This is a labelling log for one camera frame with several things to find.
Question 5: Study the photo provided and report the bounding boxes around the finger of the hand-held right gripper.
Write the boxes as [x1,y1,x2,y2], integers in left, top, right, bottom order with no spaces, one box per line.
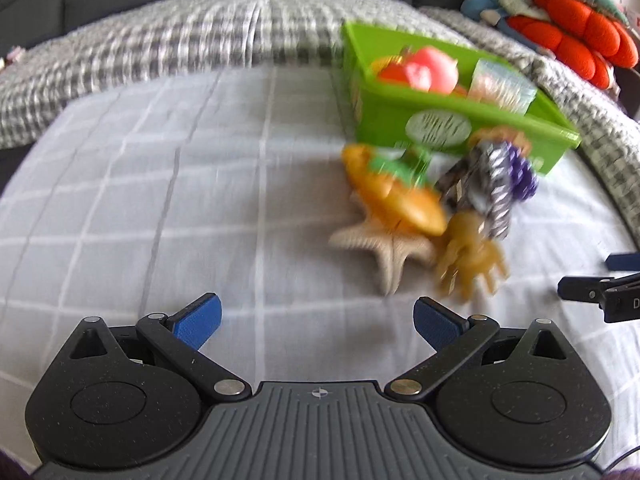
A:
[557,274,618,305]
[604,250,640,274]

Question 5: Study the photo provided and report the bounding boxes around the pink squeaky animal toy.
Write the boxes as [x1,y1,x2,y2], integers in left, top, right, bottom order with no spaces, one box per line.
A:
[402,46,460,93]

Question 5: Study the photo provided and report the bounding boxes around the purple toy grapes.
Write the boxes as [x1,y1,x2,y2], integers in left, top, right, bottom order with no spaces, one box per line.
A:
[502,142,540,200]

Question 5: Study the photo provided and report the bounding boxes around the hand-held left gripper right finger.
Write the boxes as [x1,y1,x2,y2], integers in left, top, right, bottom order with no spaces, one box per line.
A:
[384,297,588,402]

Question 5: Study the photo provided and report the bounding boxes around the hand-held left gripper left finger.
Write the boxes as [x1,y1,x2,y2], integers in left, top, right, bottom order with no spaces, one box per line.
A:
[45,293,252,402]

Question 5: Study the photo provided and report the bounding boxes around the beige toy starfish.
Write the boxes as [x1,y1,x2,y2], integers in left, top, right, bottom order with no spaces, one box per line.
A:
[327,192,436,295]

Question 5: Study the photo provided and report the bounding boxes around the tan rubber toy hand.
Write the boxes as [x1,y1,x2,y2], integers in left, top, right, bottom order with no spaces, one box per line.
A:
[434,210,510,303]

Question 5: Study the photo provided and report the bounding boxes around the dark hair claw clip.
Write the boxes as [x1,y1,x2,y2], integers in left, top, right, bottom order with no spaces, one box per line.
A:
[435,140,516,238]

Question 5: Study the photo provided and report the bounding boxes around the green plastic box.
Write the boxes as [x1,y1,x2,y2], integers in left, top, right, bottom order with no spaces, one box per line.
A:
[341,21,582,177]

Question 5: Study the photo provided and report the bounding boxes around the grey quilted patterned blanket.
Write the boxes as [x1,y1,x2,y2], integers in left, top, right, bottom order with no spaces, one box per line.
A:
[520,50,640,223]

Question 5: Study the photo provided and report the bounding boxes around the blue plush toy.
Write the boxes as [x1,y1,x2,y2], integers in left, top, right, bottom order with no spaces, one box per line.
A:
[460,0,556,56]

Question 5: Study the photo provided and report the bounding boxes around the light grid pattern sheet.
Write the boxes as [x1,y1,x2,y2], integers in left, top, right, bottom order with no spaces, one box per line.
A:
[0,65,640,461]

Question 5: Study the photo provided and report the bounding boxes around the orange pumpkin cushion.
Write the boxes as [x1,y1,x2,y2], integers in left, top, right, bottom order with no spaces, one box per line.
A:
[532,0,640,68]
[505,15,613,91]

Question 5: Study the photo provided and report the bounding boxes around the clear cotton swab jar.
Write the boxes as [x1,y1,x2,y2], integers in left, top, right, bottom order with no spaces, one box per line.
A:
[467,58,538,113]

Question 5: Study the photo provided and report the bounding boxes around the orange toy pumpkin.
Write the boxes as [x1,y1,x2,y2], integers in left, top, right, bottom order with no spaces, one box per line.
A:
[341,142,448,237]

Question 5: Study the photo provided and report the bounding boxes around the grey gingham sofa cover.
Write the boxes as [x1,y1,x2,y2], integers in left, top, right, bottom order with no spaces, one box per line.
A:
[0,0,351,148]
[416,6,531,68]

